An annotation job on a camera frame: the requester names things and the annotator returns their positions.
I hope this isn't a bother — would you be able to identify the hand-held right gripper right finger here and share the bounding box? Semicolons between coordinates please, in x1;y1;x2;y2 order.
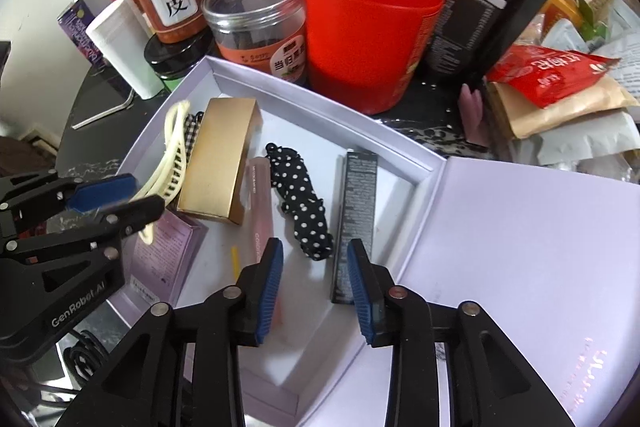
346;238;576;427

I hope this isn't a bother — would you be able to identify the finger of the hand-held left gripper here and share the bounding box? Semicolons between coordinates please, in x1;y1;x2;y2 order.
0;169;137;238
0;196;166;268

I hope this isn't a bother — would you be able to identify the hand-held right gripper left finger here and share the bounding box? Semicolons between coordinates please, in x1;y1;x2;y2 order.
55;237;286;427

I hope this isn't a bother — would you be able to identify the purple box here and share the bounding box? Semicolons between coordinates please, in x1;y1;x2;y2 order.
120;209;208;305

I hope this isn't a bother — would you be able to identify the cream hair claw clip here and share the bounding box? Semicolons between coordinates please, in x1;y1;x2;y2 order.
132;102;192;249

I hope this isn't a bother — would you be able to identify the long black cosmetic box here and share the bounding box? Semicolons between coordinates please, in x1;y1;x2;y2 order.
330;150;381;305

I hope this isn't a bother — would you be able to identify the pink lip gloss tube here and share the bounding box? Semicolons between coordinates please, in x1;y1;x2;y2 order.
245;157;287;323

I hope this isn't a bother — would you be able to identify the gold cardboard box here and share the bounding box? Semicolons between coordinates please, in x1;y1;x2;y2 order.
176;98;263;226

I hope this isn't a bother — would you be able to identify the black polka dot hair clip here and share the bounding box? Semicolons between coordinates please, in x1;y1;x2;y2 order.
264;143;335;262

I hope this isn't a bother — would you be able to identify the checkered fabric hair clip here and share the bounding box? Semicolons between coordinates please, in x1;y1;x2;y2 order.
182;111;207;158

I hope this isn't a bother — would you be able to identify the white hinged gift box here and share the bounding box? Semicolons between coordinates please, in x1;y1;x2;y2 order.
100;56;640;427

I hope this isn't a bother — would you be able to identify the brown garment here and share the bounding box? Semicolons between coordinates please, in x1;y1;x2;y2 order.
0;136;62;178

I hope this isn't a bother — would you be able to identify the smartphone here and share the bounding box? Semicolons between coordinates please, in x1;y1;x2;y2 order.
70;79;136;131

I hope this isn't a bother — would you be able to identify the white cylinder bottle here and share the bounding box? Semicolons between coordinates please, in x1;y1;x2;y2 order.
86;0;165;100

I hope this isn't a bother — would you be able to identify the green jar black lid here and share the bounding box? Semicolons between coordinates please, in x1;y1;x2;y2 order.
144;29;217;94

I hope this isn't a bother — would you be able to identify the purple drink can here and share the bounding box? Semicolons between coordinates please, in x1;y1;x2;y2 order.
56;0;108;71

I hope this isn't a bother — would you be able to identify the short clear jar orange label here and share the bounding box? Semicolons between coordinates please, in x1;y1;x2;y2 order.
201;0;308;88

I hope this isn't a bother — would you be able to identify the grey-white packet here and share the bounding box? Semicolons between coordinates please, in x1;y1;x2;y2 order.
510;112;634;166

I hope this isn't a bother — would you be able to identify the brown paper packet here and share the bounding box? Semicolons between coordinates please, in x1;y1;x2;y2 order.
487;77;639;141

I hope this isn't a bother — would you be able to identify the red canister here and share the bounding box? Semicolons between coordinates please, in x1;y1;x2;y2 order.
303;0;450;116

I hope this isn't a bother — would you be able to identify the red packet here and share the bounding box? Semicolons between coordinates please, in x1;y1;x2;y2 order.
486;46;622;110

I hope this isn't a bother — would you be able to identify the orange packet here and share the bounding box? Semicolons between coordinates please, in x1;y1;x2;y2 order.
537;0;587;34

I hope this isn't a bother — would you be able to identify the crumpled paper pile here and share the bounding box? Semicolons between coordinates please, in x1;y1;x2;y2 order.
542;0;640;98

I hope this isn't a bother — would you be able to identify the black coiled cable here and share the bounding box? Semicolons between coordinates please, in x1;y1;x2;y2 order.
64;329;117;389

